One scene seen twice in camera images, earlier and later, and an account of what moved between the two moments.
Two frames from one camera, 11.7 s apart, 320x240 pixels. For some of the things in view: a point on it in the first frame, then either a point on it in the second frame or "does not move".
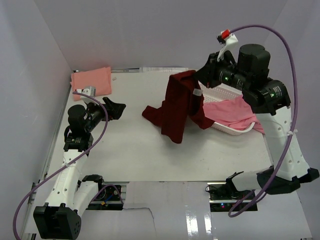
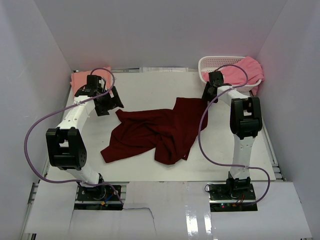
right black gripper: (206, 74) → (205, 96)
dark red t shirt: (183, 99) → (169, 133)
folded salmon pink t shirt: (99, 78) does not move
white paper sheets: (163, 69) does not move
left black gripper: (114, 110) → (112, 102)
